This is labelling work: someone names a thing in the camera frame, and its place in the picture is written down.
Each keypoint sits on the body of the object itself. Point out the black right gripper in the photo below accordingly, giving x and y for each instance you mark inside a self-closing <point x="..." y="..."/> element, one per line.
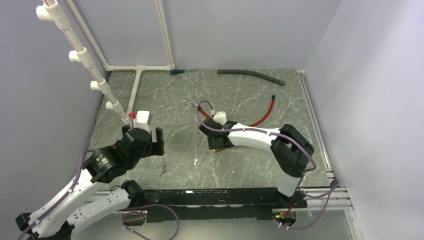
<point x="212" y="144"/>

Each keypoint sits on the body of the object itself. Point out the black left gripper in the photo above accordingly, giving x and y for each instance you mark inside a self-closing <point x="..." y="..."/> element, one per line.
<point x="156" y="148"/>

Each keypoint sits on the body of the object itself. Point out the brass padlock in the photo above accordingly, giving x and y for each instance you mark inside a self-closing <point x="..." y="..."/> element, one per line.
<point x="216" y="150"/>

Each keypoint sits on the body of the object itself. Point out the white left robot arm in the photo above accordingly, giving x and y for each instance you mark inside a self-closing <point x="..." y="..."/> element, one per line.
<point x="64" y="215"/>

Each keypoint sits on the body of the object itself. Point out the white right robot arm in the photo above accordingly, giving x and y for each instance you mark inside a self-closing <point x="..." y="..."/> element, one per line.
<point x="292" y="151"/>

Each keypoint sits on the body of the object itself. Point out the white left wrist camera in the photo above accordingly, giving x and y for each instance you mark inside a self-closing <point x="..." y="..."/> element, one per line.
<point x="140" y="119"/>

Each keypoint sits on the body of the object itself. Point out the aluminium frame rail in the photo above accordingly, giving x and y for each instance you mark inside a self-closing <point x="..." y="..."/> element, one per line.
<point x="339" y="199"/>

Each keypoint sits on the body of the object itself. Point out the white PVC pipe frame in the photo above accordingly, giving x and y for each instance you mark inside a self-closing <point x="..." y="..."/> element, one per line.
<point x="52" y="11"/>

